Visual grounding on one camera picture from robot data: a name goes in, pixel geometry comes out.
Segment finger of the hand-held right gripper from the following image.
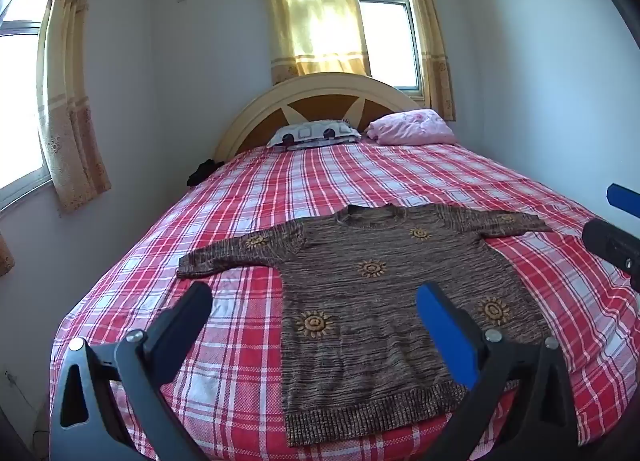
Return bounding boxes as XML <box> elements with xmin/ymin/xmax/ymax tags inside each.
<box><xmin>606</xmin><ymin>183</ymin><xmax>640</xmax><ymax>216</ymax></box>
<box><xmin>582</xmin><ymin>218</ymin><xmax>640</xmax><ymax>274</ymax></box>

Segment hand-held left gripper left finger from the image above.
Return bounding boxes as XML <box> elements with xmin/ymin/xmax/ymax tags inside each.
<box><xmin>48</xmin><ymin>281</ymin><xmax>216</xmax><ymax>461</ymax></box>

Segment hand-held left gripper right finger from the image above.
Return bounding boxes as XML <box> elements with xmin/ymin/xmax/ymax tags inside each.
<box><xmin>416</xmin><ymin>282</ymin><xmax>582</xmax><ymax>461</ymax></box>

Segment brown knit sweater sun pattern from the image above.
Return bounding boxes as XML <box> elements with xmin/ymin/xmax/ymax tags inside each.
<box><xmin>176</xmin><ymin>204</ymin><xmax>553</xmax><ymax>448</ymax></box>

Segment black bundle beside bed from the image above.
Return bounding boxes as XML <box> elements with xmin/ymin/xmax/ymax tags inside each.
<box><xmin>186</xmin><ymin>159</ymin><xmax>224</xmax><ymax>188</ymax></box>

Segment bed with red plaid sheet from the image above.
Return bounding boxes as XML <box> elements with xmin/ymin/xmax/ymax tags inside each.
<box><xmin>48</xmin><ymin>138</ymin><xmax>640</xmax><ymax>461</ymax></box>

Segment pink pillow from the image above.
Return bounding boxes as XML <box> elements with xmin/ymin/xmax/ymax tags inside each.
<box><xmin>364</xmin><ymin>109</ymin><xmax>458</xmax><ymax>146</ymax></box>

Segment white patterned pillow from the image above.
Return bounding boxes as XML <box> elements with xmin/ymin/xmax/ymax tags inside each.
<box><xmin>266</xmin><ymin>119</ymin><xmax>362</xmax><ymax>150</ymax></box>

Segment cream and brown wooden headboard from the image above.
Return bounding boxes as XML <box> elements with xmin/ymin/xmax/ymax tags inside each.
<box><xmin>215</xmin><ymin>72</ymin><xmax>426</xmax><ymax>162</ymax></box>

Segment side window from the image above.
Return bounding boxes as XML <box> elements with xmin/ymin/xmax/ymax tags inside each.
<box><xmin>0</xmin><ymin>0</ymin><xmax>58</xmax><ymax>212</ymax></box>

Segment window behind headboard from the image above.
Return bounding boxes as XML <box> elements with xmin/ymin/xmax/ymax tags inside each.
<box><xmin>347</xmin><ymin>0</ymin><xmax>426</xmax><ymax>100</ymax></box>

